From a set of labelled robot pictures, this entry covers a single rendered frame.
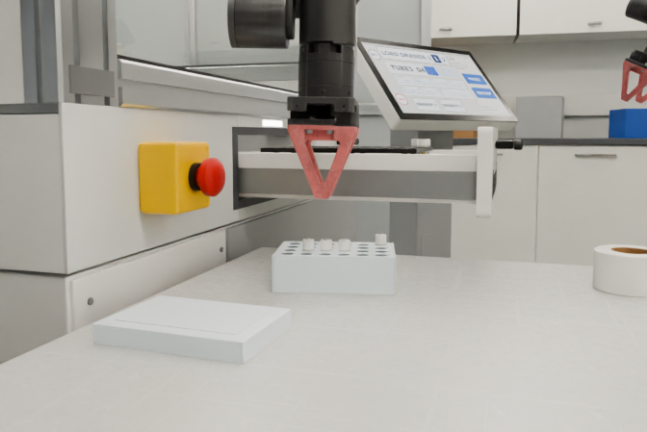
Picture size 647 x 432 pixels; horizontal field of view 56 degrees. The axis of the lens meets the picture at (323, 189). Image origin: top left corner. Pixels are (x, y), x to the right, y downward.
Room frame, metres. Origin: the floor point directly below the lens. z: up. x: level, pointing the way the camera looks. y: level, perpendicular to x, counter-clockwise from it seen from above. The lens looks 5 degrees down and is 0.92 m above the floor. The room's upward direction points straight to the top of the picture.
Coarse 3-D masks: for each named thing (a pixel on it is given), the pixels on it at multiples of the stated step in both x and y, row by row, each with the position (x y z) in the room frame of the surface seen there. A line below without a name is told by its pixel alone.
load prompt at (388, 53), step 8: (376, 48) 1.78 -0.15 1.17; (384, 48) 1.80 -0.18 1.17; (392, 48) 1.82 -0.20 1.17; (384, 56) 1.77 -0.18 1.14; (392, 56) 1.79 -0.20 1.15; (400, 56) 1.81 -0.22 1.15; (408, 56) 1.84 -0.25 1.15; (416, 56) 1.86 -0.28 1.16; (424, 56) 1.89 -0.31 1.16; (432, 56) 1.92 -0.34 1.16; (440, 56) 1.94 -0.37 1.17; (448, 64) 1.93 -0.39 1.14
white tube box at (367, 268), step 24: (288, 264) 0.60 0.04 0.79; (312, 264) 0.60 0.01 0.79; (336, 264) 0.60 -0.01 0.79; (360, 264) 0.59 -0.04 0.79; (384, 264) 0.59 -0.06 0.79; (288, 288) 0.60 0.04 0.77; (312, 288) 0.60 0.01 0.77; (336, 288) 0.60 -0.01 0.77; (360, 288) 0.59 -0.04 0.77; (384, 288) 0.59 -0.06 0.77
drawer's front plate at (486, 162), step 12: (480, 132) 0.72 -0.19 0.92; (492, 132) 0.72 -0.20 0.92; (480, 144) 0.72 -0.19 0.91; (492, 144) 0.72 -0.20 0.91; (480, 156) 0.72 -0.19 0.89; (492, 156) 0.72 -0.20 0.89; (480, 168) 0.72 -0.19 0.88; (492, 168) 0.74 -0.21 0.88; (480, 180) 0.72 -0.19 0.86; (492, 180) 0.75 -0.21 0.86; (480, 192) 0.72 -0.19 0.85; (480, 204) 0.72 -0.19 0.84; (492, 204) 0.78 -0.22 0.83; (480, 216) 0.73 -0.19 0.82
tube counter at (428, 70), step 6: (420, 66) 1.83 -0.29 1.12; (426, 66) 1.85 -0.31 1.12; (432, 66) 1.87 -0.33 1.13; (438, 66) 1.89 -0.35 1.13; (420, 72) 1.81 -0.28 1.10; (426, 72) 1.83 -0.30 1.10; (432, 72) 1.85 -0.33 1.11; (438, 72) 1.87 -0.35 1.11; (444, 72) 1.88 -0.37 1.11; (450, 72) 1.90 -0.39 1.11; (456, 72) 1.92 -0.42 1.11
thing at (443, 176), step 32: (256, 160) 0.83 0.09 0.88; (288, 160) 0.82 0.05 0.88; (320, 160) 0.80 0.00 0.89; (352, 160) 0.79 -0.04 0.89; (384, 160) 0.78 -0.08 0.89; (416, 160) 0.77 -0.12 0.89; (448, 160) 0.75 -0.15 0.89; (256, 192) 0.83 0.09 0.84; (288, 192) 0.81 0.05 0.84; (352, 192) 0.79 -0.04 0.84; (384, 192) 0.77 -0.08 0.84; (416, 192) 0.76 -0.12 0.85; (448, 192) 0.75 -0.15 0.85
